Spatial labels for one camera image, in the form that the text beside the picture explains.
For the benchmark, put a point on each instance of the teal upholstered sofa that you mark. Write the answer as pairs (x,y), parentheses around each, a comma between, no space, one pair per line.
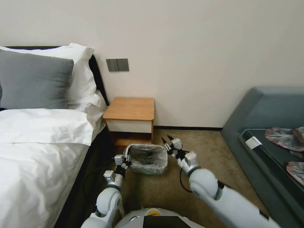
(247,114)

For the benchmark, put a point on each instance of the white robot front shell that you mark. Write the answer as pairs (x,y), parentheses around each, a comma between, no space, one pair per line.
(133,218)

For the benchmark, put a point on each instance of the white label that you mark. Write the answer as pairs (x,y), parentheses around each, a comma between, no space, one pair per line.
(253,143)

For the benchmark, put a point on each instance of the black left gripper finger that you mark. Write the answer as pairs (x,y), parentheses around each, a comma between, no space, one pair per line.
(125,156)
(129,159)

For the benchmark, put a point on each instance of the translucent garbage bag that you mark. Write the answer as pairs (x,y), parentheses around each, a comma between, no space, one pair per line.
(152,164)

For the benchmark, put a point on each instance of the large white pillow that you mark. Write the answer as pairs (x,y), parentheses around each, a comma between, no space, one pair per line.
(82,76)

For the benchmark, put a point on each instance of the wooden nightstand with white drawer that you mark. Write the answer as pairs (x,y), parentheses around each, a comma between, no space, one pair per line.
(130,114)

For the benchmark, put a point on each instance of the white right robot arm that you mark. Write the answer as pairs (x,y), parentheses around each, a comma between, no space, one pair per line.
(213,190)

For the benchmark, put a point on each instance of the white duvet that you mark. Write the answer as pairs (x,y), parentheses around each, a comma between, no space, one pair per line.
(40,147)

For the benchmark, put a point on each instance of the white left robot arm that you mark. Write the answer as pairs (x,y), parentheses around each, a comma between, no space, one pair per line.
(108,199)

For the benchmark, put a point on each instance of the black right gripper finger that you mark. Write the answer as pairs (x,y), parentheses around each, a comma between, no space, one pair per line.
(170,139)
(165,146)

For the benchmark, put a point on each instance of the grey wall switch panel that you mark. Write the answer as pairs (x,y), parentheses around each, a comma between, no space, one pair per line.
(117,64)

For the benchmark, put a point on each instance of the small grey trash can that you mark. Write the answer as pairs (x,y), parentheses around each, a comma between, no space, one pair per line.
(148,158)

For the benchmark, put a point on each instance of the black bed frame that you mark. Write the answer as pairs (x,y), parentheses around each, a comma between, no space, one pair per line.
(95,69)

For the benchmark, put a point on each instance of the black tray table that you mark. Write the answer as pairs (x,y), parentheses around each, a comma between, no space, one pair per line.
(268,156)

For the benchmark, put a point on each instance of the flat white pillow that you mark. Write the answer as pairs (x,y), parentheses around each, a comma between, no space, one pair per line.
(90,103)

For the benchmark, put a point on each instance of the crumpled clear plastic bag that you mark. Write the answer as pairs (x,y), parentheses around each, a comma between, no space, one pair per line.
(282,139)
(295,171)

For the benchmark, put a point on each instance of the grey pillow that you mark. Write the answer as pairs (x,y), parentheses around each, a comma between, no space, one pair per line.
(35,83)

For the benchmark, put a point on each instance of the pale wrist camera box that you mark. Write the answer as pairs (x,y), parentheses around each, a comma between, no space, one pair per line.
(176,143)
(118,160)

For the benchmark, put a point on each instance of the black skirting board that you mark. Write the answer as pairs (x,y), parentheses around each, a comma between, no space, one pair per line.
(187,127)

